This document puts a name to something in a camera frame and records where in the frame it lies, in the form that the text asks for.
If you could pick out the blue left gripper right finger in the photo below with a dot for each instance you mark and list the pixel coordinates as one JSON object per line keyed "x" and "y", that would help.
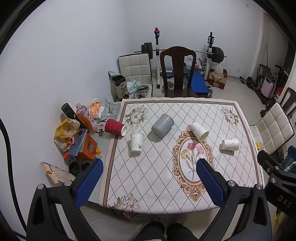
{"x": 213, "y": 182}

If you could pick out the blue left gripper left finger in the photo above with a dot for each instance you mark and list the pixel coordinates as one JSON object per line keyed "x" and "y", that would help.
{"x": 86, "y": 181}

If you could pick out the white floral paper cup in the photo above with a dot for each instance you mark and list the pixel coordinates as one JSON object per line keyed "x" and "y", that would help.
{"x": 136, "y": 141}

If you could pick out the white paper cup right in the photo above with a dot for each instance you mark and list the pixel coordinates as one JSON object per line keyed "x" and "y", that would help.
{"x": 230, "y": 144}

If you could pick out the white paper cup centre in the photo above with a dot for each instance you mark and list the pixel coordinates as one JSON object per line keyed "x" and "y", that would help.
{"x": 199, "y": 131}

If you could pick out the red ribbed paper cup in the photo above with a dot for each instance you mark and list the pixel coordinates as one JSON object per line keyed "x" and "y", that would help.
{"x": 114, "y": 127}

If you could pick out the grey plastic cup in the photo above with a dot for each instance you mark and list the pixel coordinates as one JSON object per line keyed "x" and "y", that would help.
{"x": 162, "y": 126}

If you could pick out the black round lids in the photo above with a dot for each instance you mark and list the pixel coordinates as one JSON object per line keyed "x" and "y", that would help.
{"x": 76, "y": 168}

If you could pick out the printed paper booklet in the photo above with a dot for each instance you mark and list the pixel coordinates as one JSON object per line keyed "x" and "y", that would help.
{"x": 57, "y": 175}

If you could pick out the orange gift box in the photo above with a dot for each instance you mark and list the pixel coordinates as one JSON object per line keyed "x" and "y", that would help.
{"x": 88, "y": 149}

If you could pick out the yellow bottle cap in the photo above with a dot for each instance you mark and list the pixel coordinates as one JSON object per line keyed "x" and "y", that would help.
{"x": 98, "y": 151}

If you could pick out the orange snack packet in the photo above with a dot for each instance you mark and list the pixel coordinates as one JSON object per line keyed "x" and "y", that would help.
{"x": 88, "y": 120}

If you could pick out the yellow plastic bag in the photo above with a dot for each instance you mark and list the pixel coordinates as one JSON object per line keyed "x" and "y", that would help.
{"x": 65, "y": 132}

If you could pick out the patterned floral tablecloth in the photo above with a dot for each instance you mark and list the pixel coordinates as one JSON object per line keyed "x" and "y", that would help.
{"x": 162, "y": 179}

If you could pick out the plastic drink bottle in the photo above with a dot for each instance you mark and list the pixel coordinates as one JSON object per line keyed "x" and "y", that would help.
{"x": 82, "y": 109}

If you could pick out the clear bag with oranges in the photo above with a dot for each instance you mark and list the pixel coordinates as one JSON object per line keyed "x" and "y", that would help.
{"x": 94, "y": 109}

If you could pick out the white padded chair right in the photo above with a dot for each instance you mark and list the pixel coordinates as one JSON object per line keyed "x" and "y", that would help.
{"x": 274, "y": 130}

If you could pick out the white padded chair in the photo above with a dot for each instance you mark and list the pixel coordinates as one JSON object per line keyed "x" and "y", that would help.
{"x": 136, "y": 68}
{"x": 274, "y": 130}

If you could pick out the black cylinder flask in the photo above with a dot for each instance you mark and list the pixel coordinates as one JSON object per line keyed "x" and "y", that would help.
{"x": 69, "y": 112}

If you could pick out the blue weight bench pad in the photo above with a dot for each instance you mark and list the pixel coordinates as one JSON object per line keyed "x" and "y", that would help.
{"x": 198, "y": 85}

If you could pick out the cardboard box on floor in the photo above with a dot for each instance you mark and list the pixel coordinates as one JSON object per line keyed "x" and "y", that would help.
{"x": 218, "y": 80}

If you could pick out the pink suitcase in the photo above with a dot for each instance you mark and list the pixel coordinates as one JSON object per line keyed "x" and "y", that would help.
{"x": 267, "y": 88}

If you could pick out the dark wooden chair far right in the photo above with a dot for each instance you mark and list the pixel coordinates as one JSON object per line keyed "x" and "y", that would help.
{"x": 288, "y": 102}

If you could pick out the dark wooden chair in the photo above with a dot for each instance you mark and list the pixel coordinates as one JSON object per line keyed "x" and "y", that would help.
{"x": 288, "y": 102}
{"x": 178, "y": 54}

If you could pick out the barbell with black plates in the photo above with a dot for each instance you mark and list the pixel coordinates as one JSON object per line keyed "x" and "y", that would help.
{"x": 216, "y": 54}

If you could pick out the white padded chair left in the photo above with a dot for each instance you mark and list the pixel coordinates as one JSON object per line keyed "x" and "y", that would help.
{"x": 136, "y": 68}

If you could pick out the white squat rack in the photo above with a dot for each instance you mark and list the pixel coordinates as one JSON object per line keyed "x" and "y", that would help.
{"x": 210, "y": 42}

